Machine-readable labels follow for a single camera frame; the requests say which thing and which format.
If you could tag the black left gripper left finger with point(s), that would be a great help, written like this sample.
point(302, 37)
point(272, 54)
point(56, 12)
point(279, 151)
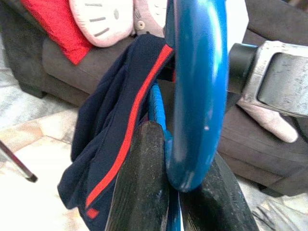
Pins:
point(142, 180)

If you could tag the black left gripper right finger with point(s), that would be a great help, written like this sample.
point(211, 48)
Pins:
point(216, 199)

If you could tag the dark navy garment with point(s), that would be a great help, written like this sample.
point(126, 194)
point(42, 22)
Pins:
point(108, 132)

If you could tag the blue plastic hanger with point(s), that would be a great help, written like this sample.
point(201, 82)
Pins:
point(199, 96)

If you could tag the dark grey fabric sofa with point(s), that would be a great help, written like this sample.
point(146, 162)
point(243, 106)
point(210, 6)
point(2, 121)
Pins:
point(252, 154)

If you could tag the silver metal clothes rack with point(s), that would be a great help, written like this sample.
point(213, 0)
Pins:
point(19, 163)

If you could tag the grey round owl cushion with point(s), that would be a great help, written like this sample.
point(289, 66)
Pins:
point(151, 16)

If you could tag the pink cat face cushion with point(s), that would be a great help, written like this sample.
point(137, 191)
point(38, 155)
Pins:
point(101, 21)

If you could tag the red square cushion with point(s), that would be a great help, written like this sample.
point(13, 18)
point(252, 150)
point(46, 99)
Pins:
point(60, 31)

